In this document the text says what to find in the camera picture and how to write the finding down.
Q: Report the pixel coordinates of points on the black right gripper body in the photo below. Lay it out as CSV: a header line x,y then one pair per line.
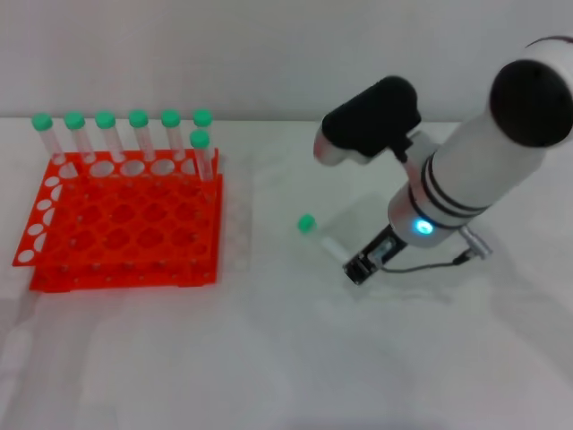
x,y
387,246

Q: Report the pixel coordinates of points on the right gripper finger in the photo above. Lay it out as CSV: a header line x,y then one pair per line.
x,y
358,269

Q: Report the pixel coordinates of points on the green capped test tube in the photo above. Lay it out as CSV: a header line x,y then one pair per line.
x,y
138,117
74,120
199,138
170,117
306,223
202,117
41,121
105,118

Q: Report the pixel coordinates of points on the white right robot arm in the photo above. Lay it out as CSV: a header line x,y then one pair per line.
x,y
474,165

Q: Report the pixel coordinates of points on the orange plastic test tube rack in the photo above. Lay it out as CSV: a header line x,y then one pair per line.
x,y
134,224

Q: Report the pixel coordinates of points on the black white wrist camera housing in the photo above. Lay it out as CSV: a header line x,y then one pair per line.
x,y
371,121

